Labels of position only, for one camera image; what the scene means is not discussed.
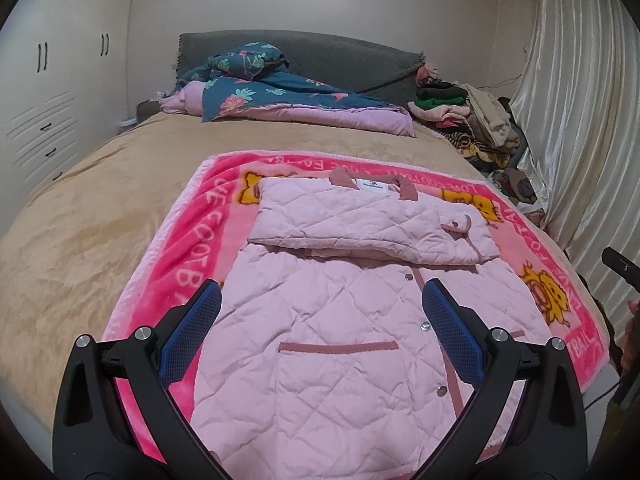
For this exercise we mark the pink quilted jacket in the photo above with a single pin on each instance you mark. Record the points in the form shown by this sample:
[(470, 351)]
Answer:
[(325, 335)]

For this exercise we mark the pink printed blanket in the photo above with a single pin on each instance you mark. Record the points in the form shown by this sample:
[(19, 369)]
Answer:
[(200, 240)]

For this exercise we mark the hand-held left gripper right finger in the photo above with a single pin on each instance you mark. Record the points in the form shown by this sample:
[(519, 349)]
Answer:
[(452, 335)]

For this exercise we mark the grey headboard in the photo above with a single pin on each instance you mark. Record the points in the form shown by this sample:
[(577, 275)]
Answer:
[(340, 55)]

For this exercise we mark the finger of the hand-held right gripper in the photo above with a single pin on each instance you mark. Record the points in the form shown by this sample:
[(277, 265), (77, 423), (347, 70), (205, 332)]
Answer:
[(620, 265)]

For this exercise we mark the white wardrobe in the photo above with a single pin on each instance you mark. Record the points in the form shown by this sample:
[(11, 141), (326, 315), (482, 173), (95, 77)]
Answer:
[(60, 60)]

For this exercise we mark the pile of clothes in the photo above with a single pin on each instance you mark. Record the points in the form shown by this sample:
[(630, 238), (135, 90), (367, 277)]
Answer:
[(475, 115)]

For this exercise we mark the cream satin curtain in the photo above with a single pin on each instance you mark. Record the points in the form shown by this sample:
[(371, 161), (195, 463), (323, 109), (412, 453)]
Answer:
[(575, 110)]

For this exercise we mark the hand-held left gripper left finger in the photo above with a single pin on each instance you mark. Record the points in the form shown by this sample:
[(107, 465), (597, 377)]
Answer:
[(192, 335)]

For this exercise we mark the person's right hand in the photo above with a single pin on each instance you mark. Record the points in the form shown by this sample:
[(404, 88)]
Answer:
[(635, 325)]

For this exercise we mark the beige bed sheet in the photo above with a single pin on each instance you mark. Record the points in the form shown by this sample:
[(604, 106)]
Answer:
[(100, 185)]

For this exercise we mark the blue floral quilt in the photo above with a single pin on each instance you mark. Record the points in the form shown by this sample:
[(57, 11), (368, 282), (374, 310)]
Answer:
[(280, 97)]

